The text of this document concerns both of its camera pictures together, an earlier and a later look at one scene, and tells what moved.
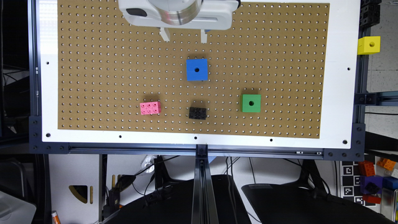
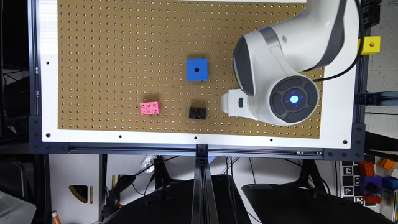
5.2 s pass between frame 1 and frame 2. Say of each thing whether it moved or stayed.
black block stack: stayed
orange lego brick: stayed
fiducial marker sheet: stayed
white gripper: moved
